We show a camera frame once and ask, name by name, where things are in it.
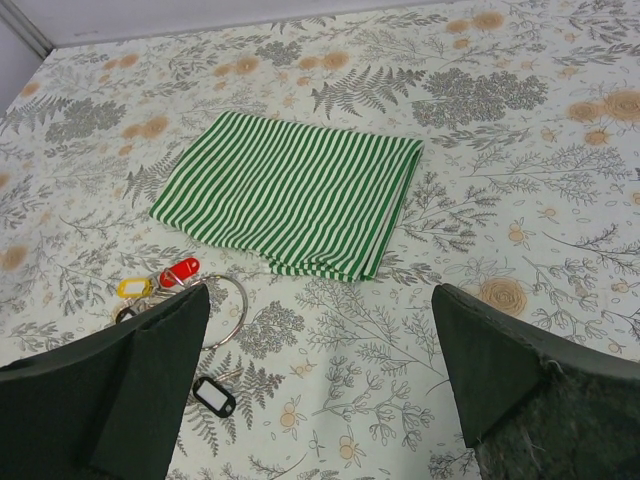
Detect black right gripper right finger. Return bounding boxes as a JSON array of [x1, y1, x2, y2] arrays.
[[431, 284, 639, 479]]

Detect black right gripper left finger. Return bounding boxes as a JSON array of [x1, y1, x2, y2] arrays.
[[1, 285, 210, 479]]

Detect black key tag clear window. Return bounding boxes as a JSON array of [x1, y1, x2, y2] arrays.
[[192, 377, 237, 418]]

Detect yellow key tag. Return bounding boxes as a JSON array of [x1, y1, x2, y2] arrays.
[[116, 278, 153, 299]]

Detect large silver keyring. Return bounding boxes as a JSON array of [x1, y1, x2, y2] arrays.
[[196, 274, 249, 351]]

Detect silver keys bunch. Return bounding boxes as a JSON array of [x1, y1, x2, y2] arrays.
[[112, 275, 220, 353]]

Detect black key tag middle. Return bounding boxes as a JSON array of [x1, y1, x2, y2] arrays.
[[114, 306, 137, 324]]

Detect floral tablecloth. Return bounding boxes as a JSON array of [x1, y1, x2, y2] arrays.
[[1, 1, 639, 479]]

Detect green white striped cloth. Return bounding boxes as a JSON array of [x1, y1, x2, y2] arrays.
[[150, 111, 424, 282]]

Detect left aluminium frame post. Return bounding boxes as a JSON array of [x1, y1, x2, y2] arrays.
[[0, 0, 54, 59]]

